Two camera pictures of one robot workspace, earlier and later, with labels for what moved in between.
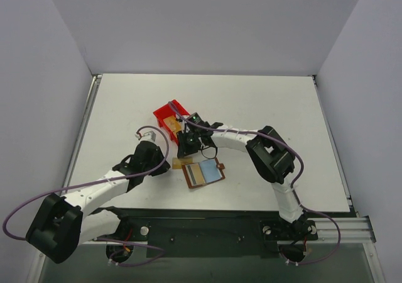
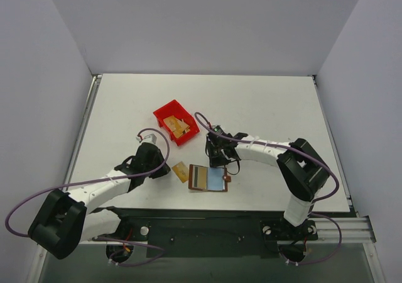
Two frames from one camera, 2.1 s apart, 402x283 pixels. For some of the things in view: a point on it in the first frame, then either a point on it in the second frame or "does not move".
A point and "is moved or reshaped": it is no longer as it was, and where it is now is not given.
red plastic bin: [166, 111] does not move
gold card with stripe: [195, 174] is moved or reshaped
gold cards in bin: [174, 124] does not move
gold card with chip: [176, 162] → [181, 171]
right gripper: [186, 148] → [215, 151]
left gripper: [157, 167] does not move
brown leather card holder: [205, 172] is moved or reshaped
